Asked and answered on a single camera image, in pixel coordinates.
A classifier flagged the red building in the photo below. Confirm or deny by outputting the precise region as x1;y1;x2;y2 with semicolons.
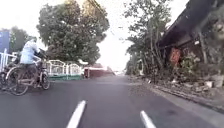
83;63;116;80

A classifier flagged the grey asphalt road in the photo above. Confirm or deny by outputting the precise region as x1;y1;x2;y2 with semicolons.
0;74;224;128

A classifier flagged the group of trees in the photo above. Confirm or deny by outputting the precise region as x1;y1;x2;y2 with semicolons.
123;0;173;76

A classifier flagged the large leafy tree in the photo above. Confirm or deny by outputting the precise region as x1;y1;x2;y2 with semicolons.
36;0;111;66

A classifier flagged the white fence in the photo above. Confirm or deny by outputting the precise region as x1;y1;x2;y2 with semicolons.
44;59;84;81

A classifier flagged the red sign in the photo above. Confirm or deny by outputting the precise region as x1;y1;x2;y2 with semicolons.
169;47;182;66

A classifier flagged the robot's own part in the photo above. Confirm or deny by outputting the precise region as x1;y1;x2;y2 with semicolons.
139;110;159;128
65;100;87;128

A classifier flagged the bicycle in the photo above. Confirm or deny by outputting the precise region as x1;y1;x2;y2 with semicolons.
5;49;52;97

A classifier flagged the person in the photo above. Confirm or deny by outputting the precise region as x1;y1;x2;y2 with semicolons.
19;39;43;81

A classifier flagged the rubble strewn verge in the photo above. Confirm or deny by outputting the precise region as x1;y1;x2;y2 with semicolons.
129;73;224;114

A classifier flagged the dark-roofed building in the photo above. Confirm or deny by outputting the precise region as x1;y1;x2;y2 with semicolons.
156;0;224;76

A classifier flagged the blue sign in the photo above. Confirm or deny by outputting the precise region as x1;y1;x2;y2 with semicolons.
0;29;11;54

